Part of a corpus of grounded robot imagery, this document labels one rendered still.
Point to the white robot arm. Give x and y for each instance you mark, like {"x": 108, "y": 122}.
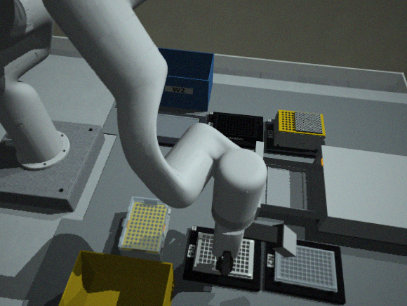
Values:
{"x": 111, "y": 39}

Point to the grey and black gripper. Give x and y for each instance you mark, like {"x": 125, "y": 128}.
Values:
{"x": 226, "y": 242}

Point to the blue open-top bin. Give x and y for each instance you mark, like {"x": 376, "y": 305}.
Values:
{"x": 189, "y": 80}

